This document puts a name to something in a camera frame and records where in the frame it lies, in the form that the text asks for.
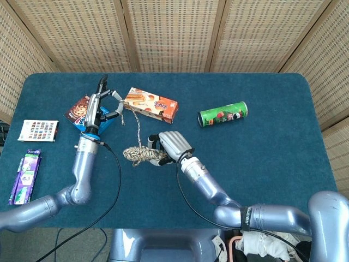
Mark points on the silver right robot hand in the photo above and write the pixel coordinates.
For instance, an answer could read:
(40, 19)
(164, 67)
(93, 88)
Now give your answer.
(174, 144)

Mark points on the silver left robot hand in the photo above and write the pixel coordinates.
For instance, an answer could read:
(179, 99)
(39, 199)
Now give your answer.
(91, 114)

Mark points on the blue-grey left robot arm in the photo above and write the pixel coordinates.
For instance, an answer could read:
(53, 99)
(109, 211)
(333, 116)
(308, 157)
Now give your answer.
(81, 169)

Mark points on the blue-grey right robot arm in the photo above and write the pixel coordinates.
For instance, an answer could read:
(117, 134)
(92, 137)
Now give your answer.
(207, 188)

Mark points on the blue chocolate cookie box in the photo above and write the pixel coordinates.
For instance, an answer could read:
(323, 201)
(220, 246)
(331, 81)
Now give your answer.
(77, 110)

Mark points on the orange wafer snack box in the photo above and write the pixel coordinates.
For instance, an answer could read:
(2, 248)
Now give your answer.
(158, 106)

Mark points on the green Pringles can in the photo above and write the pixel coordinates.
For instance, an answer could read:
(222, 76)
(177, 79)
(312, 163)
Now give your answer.
(221, 114)

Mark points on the white picture card box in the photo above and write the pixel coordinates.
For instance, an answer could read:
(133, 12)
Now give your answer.
(38, 131)

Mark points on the blue carpet table cover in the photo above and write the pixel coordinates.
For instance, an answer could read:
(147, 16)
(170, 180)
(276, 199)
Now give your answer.
(245, 163)

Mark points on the wicker folding screen panel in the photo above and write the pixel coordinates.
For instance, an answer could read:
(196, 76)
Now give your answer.
(330, 68)
(174, 32)
(81, 32)
(16, 60)
(267, 32)

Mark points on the black device beside table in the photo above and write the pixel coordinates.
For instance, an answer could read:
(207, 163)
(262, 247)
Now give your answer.
(2, 133)

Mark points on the purple slim carton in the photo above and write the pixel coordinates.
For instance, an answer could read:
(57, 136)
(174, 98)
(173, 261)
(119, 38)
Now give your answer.
(24, 177)

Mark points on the blue-grey robot torso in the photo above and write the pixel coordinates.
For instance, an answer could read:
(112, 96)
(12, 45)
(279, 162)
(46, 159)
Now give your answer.
(163, 245)

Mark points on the white power strip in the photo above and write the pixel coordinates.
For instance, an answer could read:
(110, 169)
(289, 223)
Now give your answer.
(218, 243)

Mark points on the pink basket rim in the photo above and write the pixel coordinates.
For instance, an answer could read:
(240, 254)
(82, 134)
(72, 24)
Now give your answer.
(231, 248)

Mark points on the white crumpled cloth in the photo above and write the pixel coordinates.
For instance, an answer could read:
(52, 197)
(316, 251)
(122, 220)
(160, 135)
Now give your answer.
(259, 243)

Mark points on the dark bag on floor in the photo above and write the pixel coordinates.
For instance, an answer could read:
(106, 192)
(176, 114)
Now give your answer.
(304, 245)

